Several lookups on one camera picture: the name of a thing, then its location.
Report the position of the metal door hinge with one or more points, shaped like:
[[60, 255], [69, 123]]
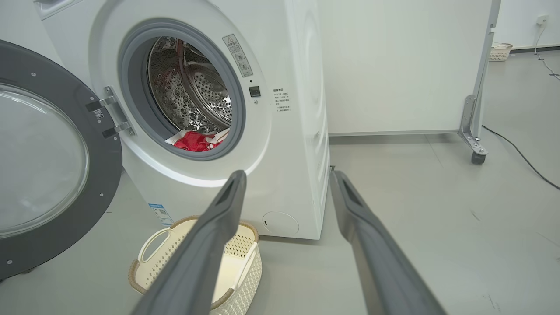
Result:
[[118, 111]]

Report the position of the steel washing machine drum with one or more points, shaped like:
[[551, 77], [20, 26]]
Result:
[[205, 96]]

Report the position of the cream perforated laundry basket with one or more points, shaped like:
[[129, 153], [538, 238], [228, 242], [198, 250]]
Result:
[[245, 271]]

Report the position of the blue energy label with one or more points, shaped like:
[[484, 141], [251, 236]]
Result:
[[159, 214]]

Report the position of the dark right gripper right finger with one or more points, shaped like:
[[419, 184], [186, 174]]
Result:
[[376, 253]]

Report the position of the white washing machine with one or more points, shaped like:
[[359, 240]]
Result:
[[280, 175]]

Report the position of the small white wicker basket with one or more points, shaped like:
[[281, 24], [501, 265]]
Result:
[[500, 53]]

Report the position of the grey rubber door gasket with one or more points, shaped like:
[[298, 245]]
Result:
[[131, 87]]

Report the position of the white wall socket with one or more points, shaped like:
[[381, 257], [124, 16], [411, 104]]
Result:
[[543, 19]]

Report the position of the round white filter cover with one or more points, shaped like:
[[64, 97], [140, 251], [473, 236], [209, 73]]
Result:
[[280, 223]]

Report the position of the small printed text label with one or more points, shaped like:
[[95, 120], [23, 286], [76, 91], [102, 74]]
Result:
[[281, 100]]

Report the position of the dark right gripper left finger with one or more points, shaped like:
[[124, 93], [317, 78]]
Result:
[[205, 245]]

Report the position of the round glass washing machine door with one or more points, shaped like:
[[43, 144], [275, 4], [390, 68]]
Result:
[[105, 175]]

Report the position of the black door lock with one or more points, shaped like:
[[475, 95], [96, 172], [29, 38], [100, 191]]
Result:
[[254, 91]]

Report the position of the grey warning sticker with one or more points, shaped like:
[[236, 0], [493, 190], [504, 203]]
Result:
[[238, 56]]

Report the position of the red and white jersey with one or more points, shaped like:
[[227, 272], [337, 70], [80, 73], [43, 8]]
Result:
[[194, 142]]

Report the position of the black caster wheel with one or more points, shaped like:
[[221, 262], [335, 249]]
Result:
[[478, 158]]

